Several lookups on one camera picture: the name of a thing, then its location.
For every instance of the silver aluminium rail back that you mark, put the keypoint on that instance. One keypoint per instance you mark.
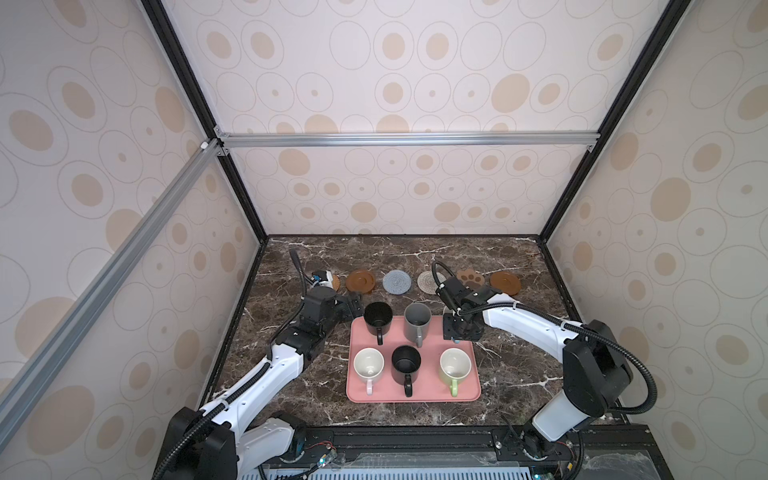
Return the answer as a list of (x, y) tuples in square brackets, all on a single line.
[(409, 139)]

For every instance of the silver aluminium rail left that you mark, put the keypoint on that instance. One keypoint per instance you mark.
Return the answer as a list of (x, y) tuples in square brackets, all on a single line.
[(49, 359)]

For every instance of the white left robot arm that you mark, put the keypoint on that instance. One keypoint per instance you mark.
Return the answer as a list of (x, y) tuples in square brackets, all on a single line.
[(258, 390)]

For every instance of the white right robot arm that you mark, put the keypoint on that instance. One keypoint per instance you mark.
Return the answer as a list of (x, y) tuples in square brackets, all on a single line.
[(599, 375)]

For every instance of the brown wooden coaster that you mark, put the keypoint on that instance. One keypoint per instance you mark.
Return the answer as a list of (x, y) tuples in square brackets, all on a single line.
[(360, 281), (506, 282)]

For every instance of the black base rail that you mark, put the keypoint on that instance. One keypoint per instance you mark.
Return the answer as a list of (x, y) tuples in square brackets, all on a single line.
[(464, 452)]

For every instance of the black corner frame post right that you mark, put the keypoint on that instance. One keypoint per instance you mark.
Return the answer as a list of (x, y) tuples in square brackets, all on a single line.
[(650, 52)]

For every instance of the paw print coaster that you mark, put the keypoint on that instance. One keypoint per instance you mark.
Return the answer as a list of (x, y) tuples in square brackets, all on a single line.
[(471, 278)]

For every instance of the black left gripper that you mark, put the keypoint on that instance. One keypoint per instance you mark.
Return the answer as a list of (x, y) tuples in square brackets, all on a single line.
[(357, 304)]

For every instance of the white mug pink handle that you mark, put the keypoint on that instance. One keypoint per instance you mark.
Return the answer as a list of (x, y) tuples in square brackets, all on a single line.
[(369, 364)]

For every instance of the grey mug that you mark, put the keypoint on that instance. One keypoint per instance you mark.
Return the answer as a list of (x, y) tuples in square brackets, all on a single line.
[(417, 317)]

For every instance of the multicolour woven coaster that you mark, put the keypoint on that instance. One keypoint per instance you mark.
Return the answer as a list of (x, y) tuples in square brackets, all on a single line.
[(426, 283)]

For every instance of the black corner frame post left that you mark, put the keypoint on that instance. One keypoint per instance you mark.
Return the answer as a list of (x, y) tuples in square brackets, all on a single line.
[(161, 24)]

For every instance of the silver aluminium rail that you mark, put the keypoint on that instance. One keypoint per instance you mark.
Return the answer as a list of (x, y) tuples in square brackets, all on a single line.
[(409, 139), (49, 359)]

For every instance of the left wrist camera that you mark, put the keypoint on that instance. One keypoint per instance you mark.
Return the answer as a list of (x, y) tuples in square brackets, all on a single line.
[(319, 301)]

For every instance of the black mug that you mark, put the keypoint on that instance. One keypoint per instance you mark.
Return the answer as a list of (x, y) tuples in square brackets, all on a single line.
[(378, 318), (406, 362)]

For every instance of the white mug green handle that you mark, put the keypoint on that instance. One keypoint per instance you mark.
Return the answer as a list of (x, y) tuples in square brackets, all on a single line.
[(455, 366)]

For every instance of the black corner frame post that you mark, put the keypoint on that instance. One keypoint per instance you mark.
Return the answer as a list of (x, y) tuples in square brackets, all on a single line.
[(161, 24), (650, 52)]

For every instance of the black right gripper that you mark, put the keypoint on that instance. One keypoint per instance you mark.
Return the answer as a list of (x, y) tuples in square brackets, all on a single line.
[(472, 337)]

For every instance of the grey woven coaster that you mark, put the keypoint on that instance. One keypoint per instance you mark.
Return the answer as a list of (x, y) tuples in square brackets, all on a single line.
[(397, 282)]

